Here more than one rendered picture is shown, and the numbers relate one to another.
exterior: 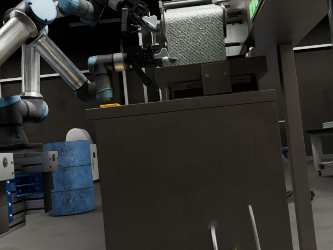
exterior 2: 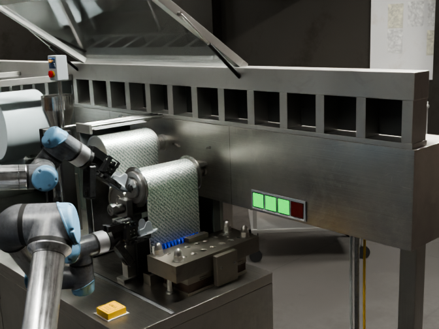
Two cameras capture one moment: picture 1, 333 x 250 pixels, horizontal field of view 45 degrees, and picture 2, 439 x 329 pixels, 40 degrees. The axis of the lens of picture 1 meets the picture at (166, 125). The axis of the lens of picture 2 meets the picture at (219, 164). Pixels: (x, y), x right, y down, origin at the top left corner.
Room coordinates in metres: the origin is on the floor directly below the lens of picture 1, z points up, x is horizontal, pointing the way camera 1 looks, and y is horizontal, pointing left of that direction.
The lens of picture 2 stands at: (0.04, 1.26, 1.79)
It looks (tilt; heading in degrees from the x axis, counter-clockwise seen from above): 13 degrees down; 314
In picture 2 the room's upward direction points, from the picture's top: 2 degrees counter-clockwise
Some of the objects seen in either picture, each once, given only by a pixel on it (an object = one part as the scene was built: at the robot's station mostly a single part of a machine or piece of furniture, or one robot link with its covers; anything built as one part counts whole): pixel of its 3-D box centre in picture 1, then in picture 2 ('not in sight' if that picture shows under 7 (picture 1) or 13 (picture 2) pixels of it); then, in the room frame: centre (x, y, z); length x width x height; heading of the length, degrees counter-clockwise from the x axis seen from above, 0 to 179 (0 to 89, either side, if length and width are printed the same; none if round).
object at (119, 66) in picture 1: (121, 62); (99, 241); (1.65, 0.16, 1.11); 0.08 x 0.05 x 0.08; 176
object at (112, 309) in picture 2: (110, 108); (111, 310); (1.55, 0.21, 0.91); 0.07 x 0.07 x 0.02; 86
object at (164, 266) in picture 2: (209, 73); (205, 252); (1.50, -0.18, 1.00); 0.40 x 0.16 x 0.06; 86
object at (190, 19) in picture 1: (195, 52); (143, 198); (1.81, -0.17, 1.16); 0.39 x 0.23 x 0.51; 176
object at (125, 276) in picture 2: (160, 75); (123, 240); (1.73, 0.00, 1.05); 0.06 x 0.05 x 0.31; 86
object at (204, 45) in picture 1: (196, 52); (174, 219); (1.62, -0.15, 1.11); 0.23 x 0.01 x 0.18; 86
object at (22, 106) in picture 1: (9, 110); not in sight; (1.85, 0.72, 0.98); 0.13 x 0.12 x 0.14; 152
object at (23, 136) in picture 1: (10, 135); not in sight; (1.85, 0.73, 0.87); 0.15 x 0.15 x 0.10
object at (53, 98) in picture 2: not in sight; (57, 102); (2.40, -0.19, 1.50); 0.14 x 0.14 x 0.06
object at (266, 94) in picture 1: (187, 123); (34, 227); (2.63, -0.13, 0.88); 2.52 x 0.66 x 0.04; 176
